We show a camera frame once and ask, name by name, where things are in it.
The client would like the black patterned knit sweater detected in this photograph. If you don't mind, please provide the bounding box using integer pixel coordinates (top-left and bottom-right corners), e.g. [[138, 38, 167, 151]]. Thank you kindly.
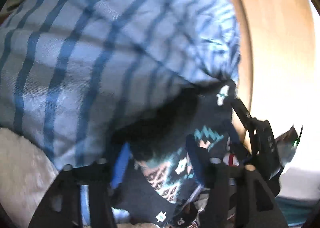
[[111, 80, 236, 227]]

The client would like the white fluffy blanket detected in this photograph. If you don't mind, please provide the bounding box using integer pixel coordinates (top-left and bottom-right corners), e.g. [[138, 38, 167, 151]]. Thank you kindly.
[[1, 128, 58, 227]]

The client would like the dark green curtain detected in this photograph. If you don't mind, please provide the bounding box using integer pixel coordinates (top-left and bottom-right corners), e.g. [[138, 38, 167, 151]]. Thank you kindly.
[[276, 196, 319, 227]]

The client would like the blue striped blanket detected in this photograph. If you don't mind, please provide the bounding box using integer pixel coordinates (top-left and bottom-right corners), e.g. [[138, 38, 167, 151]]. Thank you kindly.
[[1, 0, 240, 168]]

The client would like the wooden headboard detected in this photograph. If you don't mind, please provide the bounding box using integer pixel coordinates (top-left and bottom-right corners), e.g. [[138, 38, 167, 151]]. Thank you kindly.
[[221, 0, 316, 148]]

